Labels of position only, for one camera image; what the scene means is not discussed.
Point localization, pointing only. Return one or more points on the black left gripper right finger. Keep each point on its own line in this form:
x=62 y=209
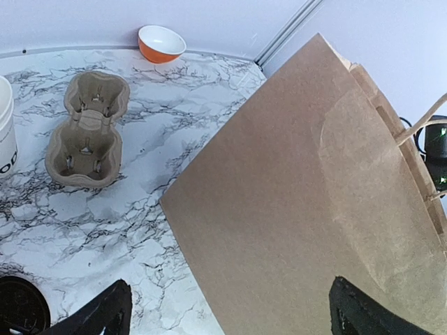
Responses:
x=354 y=312

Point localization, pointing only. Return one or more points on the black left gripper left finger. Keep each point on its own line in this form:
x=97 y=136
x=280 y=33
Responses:
x=108 y=313

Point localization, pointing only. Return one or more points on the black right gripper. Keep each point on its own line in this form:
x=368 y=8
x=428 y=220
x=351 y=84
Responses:
x=430 y=142

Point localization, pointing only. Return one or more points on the black plastic cup lid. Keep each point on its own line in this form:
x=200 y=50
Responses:
x=24 y=309

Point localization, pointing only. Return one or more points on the brown paper takeout bag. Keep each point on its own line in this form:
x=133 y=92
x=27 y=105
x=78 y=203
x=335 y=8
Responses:
x=314 y=177

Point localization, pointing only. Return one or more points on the brown cardboard cup carrier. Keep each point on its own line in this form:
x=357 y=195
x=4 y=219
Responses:
x=86 y=149

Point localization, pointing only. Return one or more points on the white paper cups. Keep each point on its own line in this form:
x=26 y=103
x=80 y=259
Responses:
x=8 y=148

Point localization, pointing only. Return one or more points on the orange white bowl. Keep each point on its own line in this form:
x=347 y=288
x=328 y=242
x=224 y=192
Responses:
x=160 y=45

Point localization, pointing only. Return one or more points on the right rear aluminium post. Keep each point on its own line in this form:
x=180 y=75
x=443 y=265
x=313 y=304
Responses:
x=305 y=12

